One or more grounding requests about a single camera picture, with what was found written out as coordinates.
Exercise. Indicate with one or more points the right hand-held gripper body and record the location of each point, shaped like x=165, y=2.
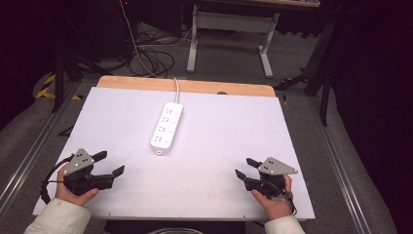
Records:
x=276, y=167

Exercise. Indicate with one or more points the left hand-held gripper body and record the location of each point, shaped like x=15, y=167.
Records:
x=78, y=162

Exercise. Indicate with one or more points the white power strip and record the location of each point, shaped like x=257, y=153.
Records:
x=166, y=128

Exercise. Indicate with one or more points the person's left hand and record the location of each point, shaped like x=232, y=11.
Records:
x=69, y=196

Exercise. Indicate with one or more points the person's right hand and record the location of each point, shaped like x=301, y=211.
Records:
x=277, y=208

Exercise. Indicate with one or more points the white board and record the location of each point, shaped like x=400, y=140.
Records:
x=211, y=146

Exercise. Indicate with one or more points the black tripod stand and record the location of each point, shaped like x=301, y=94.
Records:
x=324, y=97
x=58, y=84

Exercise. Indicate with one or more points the yellow black floor tape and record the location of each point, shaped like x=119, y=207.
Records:
x=48, y=85

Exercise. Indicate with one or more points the aluminium rail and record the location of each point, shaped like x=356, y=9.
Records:
x=337, y=162
x=35, y=146

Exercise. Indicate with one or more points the white metal desk frame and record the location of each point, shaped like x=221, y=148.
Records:
x=227, y=21

